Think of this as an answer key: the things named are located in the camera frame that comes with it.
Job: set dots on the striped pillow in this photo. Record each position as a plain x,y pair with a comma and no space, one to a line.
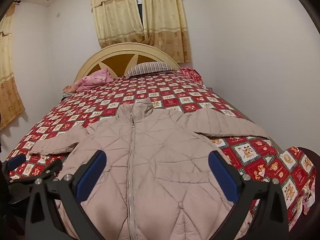
150,68

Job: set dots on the beige floral side curtain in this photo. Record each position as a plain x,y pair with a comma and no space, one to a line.
7,80

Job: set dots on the cream wooden headboard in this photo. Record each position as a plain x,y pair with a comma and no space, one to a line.
117,60

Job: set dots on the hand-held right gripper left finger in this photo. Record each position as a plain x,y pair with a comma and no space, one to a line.
92,173

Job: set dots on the red printed bedspread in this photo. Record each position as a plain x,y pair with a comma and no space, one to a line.
105,102

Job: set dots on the beige quilted puffer jacket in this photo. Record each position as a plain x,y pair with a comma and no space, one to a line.
150,160

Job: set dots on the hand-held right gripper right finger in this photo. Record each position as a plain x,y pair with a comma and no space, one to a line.
222,175

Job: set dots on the small patterned folded cloth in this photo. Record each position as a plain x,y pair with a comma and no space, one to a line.
68,89

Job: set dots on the dark window pane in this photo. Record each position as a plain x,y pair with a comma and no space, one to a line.
139,2

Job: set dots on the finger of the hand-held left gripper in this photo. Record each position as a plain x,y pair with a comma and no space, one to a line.
50,170
16,161

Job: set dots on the pink folded quilt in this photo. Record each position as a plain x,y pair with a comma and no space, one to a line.
92,80

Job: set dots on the beige floral window curtain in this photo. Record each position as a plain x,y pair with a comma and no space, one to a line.
155,17

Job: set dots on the red patterned cloth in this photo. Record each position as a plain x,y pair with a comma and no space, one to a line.
191,73

